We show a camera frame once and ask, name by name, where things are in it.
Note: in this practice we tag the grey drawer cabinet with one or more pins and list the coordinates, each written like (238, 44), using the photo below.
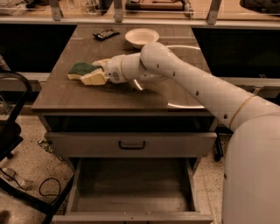
(65, 105)

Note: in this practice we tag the metal railing with posts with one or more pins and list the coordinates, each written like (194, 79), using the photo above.
(219, 13)

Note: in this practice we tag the black drawer handle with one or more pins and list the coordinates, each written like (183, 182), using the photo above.
(131, 146)

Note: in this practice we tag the closed grey drawer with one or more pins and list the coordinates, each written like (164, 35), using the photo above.
(105, 145)

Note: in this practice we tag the open bottom drawer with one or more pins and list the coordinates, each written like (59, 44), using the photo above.
(133, 191)

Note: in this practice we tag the green and yellow sponge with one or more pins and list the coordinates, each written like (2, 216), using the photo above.
(80, 69)

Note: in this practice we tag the black chair frame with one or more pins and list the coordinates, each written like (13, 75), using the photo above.
(9, 139)

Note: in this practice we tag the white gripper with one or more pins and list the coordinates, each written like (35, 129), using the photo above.
(113, 69)

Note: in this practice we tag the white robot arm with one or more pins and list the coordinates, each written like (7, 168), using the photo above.
(251, 190)

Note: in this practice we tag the black remote control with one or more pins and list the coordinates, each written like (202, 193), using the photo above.
(106, 34)

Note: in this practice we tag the white bowl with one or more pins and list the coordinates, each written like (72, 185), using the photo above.
(141, 36)

